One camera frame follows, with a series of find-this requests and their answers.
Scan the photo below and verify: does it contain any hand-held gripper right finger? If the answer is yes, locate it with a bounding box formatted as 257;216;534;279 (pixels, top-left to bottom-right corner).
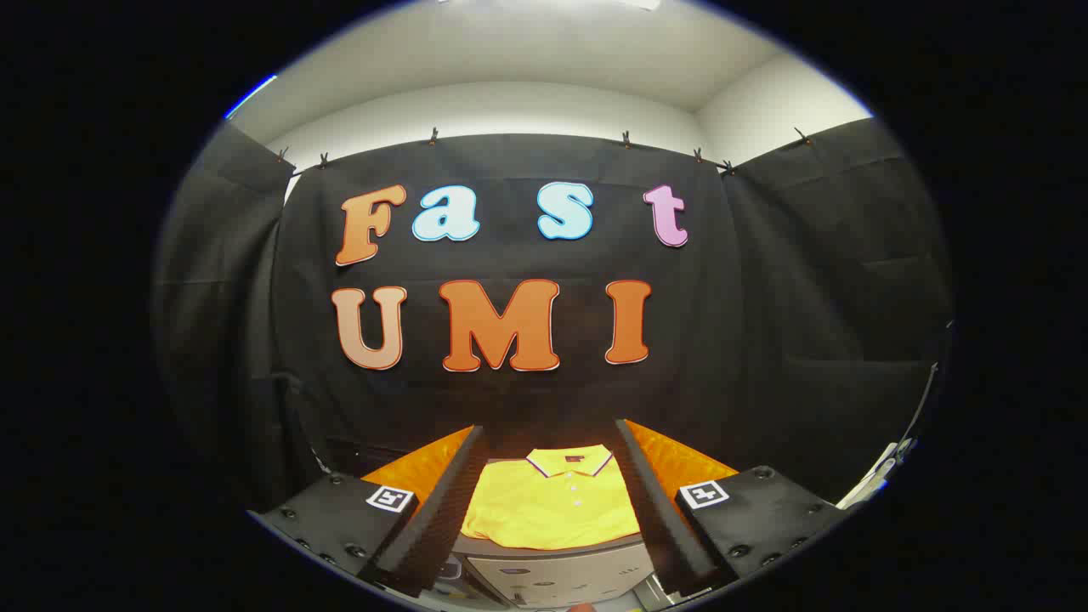
614;418;851;600

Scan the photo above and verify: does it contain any yellow polo shirt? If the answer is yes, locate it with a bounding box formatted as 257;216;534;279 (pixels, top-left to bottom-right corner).
459;444;643;552

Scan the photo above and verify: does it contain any white plastic strip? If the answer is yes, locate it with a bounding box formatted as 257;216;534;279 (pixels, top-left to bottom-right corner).
837;438;915;511

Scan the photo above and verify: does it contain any black backdrop cloth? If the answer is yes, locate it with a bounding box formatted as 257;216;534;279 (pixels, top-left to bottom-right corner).
153;117;955;519

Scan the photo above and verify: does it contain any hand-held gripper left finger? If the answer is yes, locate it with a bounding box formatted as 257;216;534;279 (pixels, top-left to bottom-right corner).
251;425;485;596

